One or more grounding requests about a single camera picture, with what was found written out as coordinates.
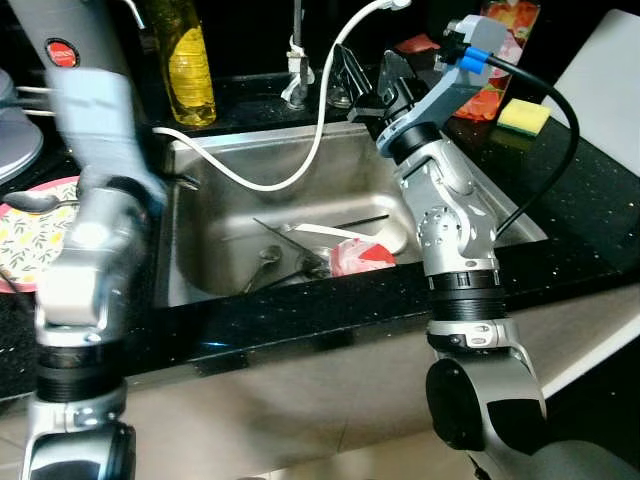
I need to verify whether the small red object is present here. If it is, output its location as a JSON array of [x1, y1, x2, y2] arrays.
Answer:
[[393, 33, 443, 58]]

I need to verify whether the black chopstick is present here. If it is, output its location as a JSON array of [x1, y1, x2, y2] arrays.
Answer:
[[335, 212, 391, 227], [252, 218, 331, 276]]

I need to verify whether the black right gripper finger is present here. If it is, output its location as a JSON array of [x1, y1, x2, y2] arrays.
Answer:
[[333, 44, 374, 106], [380, 50, 419, 106]]

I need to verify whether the yellow liquid plastic bottle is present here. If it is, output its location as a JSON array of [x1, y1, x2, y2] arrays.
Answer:
[[140, 0, 218, 128]]

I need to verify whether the grey thermos with red label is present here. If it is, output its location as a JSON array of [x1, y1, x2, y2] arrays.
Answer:
[[8, 0, 133, 81]]

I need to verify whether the black cable with blue plug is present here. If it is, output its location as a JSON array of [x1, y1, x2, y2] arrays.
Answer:
[[440, 38, 583, 241]]

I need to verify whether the white panel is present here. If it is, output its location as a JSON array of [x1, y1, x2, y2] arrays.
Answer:
[[548, 8, 640, 176]]

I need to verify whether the floral plate with pink rim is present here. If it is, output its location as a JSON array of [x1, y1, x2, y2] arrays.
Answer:
[[0, 177, 83, 294]]

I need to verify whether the yellow sponge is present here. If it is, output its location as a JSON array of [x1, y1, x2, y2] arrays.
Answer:
[[497, 98, 553, 138]]

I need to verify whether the long metal spoon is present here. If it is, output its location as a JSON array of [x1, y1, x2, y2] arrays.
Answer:
[[0, 189, 63, 214]]

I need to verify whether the red and white bowl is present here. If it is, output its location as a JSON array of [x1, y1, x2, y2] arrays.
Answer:
[[328, 238, 399, 279]]

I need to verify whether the chrome faucet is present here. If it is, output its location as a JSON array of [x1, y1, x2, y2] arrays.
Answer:
[[280, 0, 313, 111]]

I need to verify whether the large metal spoon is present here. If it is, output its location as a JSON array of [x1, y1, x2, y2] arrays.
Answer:
[[242, 245, 286, 294]]

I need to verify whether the stainless steel sink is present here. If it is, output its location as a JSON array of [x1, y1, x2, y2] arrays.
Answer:
[[155, 120, 549, 309]]

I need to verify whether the stainless steel cabinet front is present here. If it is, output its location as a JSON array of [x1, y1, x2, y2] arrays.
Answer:
[[0, 290, 640, 471]]

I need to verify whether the white kitchen appliance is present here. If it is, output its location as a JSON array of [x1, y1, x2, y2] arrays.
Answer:
[[0, 70, 46, 186]]

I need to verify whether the white flexible hose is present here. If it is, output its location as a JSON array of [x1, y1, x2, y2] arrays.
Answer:
[[150, 0, 413, 193]]

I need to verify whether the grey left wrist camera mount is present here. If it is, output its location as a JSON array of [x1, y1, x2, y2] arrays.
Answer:
[[48, 68, 169, 206]]

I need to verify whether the white ceramic spoon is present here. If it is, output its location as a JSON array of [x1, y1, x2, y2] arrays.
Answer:
[[283, 222, 381, 246]]

